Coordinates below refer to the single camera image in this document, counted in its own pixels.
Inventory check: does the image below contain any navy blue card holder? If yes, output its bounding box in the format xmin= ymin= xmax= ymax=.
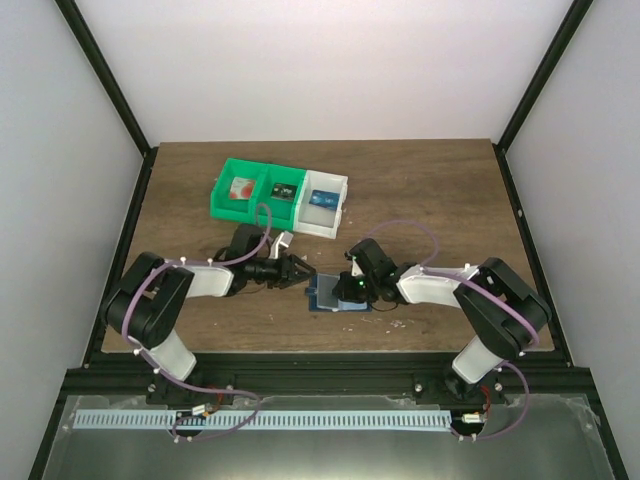
xmin=305 ymin=274 xmax=372 ymax=313

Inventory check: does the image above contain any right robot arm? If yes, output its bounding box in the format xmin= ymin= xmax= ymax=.
xmin=332 ymin=238 xmax=552 ymax=400

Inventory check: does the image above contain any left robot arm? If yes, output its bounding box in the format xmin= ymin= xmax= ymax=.
xmin=99 ymin=223 xmax=316 ymax=396

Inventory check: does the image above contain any dark grey card in holder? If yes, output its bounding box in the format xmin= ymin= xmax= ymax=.
xmin=316 ymin=274 xmax=339 ymax=310

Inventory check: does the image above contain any blue card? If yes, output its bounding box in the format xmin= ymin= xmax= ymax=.
xmin=309 ymin=189 xmax=340 ymax=211

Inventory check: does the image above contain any dark green card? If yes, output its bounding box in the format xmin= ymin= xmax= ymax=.
xmin=270 ymin=183 xmax=297 ymax=202

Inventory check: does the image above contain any white bin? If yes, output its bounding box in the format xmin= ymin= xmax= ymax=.
xmin=293 ymin=170 xmax=348 ymax=239

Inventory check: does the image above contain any green bin middle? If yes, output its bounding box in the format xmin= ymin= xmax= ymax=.
xmin=252 ymin=164 xmax=306 ymax=230

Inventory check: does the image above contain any green bin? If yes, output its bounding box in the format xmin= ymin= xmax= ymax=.
xmin=210 ymin=158 xmax=266 ymax=223
xmin=252 ymin=164 xmax=306 ymax=230

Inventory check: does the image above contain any green bin left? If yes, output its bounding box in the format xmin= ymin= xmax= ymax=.
xmin=210 ymin=158 xmax=266 ymax=223

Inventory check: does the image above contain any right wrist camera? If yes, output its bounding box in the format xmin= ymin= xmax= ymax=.
xmin=345 ymin=252 xmax=364 ymax=278

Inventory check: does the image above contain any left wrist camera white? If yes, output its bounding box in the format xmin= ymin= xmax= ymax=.
xmin=269 ymin=231 xmax=294 ymax=260

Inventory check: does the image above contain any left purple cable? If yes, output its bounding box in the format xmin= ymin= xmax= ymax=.
xmin=121 ymin=202 xmax=274 ymax=444

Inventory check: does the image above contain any black aluminium frame rail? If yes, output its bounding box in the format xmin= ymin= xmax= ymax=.
xmin=61 ymin=352 xmax=595 ymax=406

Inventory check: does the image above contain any light blue slotted cable duct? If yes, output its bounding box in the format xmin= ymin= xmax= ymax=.
xmin=73 ymin=409 xmax=452 ymax=432

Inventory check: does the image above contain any left black frame post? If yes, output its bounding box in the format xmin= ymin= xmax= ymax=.
xmin=54 ymin=0 xmax=152 ymax=157

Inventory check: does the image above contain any black frame post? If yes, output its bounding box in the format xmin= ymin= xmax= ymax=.
xmin=496 ymin=0 xmax=593 ymax=152
xmin=54 ymin=0 xmax=152 ymax=157

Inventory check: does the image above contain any right black frame post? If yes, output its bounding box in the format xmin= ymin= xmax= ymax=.
xmin=496 ymin=0 xmax=593 ymax=152

